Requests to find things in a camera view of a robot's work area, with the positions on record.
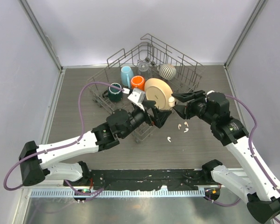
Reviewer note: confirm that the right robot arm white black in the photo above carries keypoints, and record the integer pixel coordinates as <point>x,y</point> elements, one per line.
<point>261,193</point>

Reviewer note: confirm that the orange mug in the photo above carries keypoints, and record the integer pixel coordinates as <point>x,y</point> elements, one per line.
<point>138,82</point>

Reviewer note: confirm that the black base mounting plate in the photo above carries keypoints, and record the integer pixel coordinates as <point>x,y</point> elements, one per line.
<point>146,179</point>

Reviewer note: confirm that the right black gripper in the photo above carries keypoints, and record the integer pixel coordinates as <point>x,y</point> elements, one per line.
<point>186,112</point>

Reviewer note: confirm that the light blue mug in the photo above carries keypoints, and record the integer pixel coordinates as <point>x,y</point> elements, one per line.
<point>126,76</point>

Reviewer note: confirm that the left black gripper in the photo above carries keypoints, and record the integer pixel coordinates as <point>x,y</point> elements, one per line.
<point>161,116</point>

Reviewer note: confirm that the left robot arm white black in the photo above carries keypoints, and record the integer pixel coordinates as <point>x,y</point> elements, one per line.
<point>46,161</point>

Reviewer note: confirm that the aluminium frame post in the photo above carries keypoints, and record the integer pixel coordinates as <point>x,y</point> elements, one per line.
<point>41,33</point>
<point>244,33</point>

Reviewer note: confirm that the aluminium frame post right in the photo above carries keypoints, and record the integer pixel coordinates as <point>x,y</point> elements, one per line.
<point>244,33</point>

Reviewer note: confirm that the striped ceramic mug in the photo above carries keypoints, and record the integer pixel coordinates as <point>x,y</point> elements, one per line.
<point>167,71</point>

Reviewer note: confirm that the aluminium frame rail front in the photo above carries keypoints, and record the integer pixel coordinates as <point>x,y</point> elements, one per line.
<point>235,172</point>

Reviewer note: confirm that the clear glass cup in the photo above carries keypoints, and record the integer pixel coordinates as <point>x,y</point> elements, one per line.
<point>143,69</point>

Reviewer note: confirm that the beige plate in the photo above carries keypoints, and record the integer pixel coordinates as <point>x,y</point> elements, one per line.
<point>158,91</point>

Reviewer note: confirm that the dark green mug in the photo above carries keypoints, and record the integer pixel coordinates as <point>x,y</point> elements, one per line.
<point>113,94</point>

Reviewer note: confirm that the white slotted cable duct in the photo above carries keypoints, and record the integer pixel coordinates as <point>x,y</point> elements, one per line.
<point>164,192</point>

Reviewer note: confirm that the aluminium frame post left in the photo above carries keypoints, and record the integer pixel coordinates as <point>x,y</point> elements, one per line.
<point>41,33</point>

